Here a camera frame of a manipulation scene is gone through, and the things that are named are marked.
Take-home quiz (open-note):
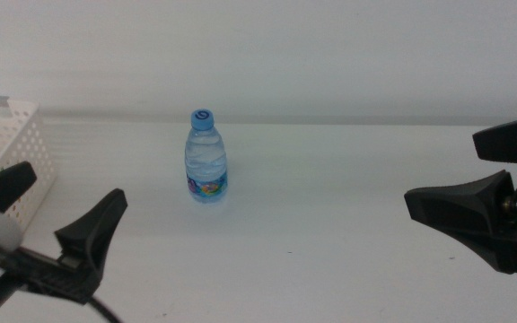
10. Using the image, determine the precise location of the clear water bottle blue cap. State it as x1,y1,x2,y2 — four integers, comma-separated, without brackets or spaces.
184,109,229,205

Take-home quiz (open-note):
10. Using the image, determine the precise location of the white perforated plastic basket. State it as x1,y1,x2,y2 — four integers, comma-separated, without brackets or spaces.
0,99,58,233

